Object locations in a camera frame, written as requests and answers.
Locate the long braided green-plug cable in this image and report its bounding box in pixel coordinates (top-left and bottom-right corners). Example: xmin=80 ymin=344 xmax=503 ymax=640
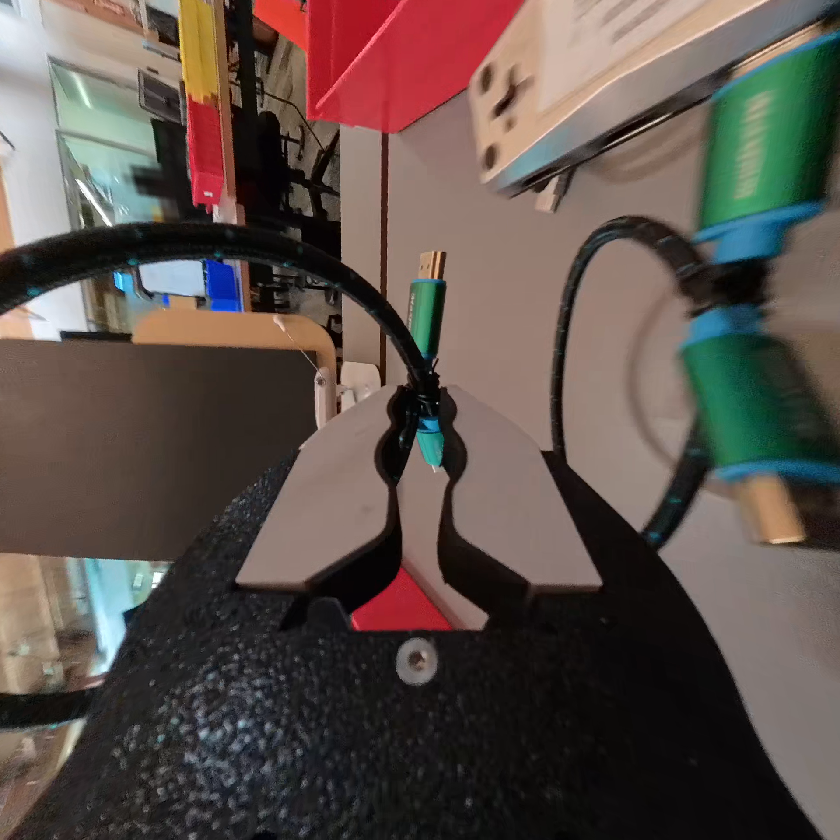
xmin=0 ymin=222 xmax=450 ymax=731

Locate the rack of yellow red bins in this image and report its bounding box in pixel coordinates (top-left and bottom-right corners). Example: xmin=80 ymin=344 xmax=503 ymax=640
xmin=177 ymin=0 xmax=237 ymax=214

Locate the white folding stand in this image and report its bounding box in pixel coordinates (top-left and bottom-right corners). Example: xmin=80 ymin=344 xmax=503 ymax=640
xmin=314 ymin=360 xmax=383 ymax=431

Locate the black office chair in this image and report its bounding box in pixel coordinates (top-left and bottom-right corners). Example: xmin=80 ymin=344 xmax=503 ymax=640
xmin=249 ymin=108 xmax=342 ymax=221

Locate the short green-plug cable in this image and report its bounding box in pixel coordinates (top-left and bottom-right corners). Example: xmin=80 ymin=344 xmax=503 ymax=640
xmin=550 ymin=31 xmax=840 ymax=551

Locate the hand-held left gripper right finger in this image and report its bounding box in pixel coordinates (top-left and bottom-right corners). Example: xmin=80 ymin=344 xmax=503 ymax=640
xmin=436 ymin=385 xmax=603 ymax=619

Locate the glass office partition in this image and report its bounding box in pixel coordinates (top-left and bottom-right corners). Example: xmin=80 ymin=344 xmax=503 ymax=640
xmin=49 ymin=58 xmax=191 ymax=227

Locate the grey USB hub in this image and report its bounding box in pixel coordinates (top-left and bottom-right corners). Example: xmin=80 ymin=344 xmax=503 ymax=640
xmin=468 ymin=0 xmax=840 ymax=199

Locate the thin cable with teal plugs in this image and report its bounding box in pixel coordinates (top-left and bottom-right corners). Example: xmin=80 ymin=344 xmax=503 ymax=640
xmin=413 ymin=412 xmax=447 ymax=473

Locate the small silver USB plug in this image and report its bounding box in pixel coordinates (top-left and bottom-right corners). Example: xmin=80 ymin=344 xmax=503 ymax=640
xmin=533 ymin=167 xmax=573 ymax=215

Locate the red plastic bin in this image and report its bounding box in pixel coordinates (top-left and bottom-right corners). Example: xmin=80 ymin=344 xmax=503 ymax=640
xmin=252 ymin=0 xmax=527 ymax=134
xmin=350 ymin=564 xmax=455 ymax=632

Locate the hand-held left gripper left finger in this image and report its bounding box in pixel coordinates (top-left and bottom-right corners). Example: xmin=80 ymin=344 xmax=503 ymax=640
xmin=234 ymin=386 xmax=404 ymax=616

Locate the blue storage bin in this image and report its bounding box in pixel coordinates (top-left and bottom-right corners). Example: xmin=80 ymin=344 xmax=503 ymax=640
xmin=200 ymin=258 xmax=245 ymax=313

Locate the grey desk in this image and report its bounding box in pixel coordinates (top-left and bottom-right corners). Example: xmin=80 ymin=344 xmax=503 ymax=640
xmin=338 ymin=112 xmax=840 ymax=840

